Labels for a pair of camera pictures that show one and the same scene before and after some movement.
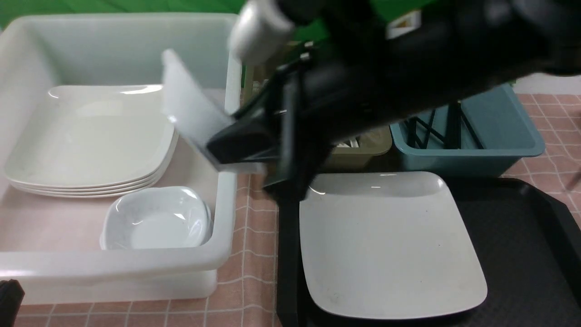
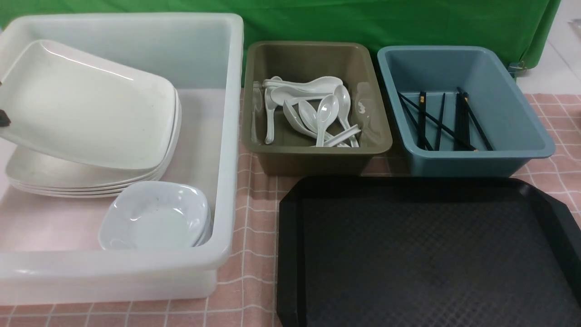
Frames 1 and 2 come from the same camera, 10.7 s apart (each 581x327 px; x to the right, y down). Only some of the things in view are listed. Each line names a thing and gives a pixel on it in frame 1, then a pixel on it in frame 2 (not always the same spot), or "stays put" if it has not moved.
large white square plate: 377,245 -> 67,106
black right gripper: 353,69 -> 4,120
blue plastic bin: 497,135 stays put
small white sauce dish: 199,112 -> 144,215
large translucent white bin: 51,245 stays put
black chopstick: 453,139 -> 462,141
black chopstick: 411,131 -> 439,129
